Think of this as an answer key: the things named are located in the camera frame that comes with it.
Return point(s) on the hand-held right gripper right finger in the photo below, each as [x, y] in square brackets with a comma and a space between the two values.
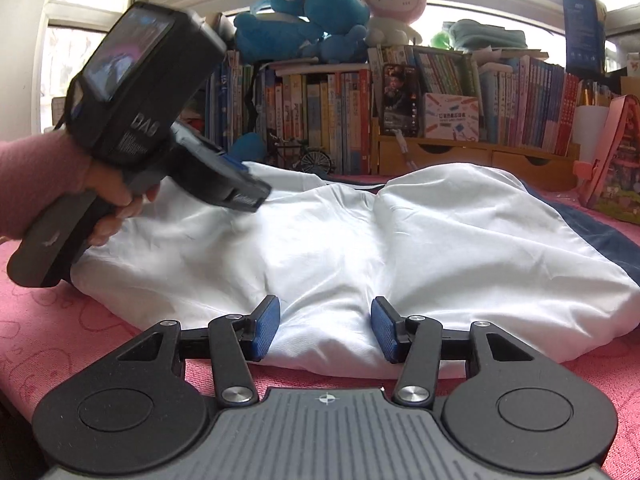
[384, 330]

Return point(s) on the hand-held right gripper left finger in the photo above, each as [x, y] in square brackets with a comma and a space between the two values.
[266, 327]

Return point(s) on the blue printed package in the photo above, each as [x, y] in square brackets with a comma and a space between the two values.
[582, 35]

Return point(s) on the pink rabbit print blanket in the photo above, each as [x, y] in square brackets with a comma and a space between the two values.
[50, 320]

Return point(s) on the person's left hand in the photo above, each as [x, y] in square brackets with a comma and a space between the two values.
[107, 187]

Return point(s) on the navy and white jacket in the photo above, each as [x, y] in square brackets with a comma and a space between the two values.
[400, 250]

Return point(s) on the small green ornament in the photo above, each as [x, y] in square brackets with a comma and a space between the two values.
[440, 40]

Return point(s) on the wooden drawer organiser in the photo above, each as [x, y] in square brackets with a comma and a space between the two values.
[450, 162]

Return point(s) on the row of slim textbooks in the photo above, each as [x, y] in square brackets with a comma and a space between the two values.
[525, 100]

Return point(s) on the person's left forearm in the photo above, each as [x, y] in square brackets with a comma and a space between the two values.
[40, 180]

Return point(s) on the blue cat plush toy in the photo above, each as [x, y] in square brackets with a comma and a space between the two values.
[325, 10]

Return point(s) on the black model bicycle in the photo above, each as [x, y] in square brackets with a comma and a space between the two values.
[312, 161]

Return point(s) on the folded green cloth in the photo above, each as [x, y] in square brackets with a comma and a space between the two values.
[485, 35]

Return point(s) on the pink triangular miniature house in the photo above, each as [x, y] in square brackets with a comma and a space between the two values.
[620, 175]

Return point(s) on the white box pencil print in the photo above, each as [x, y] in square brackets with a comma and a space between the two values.
[450, 117]

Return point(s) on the white pen holder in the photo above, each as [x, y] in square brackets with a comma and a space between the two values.
[590, 130]

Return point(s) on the blue plush ball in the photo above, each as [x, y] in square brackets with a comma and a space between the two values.
[247, 147]

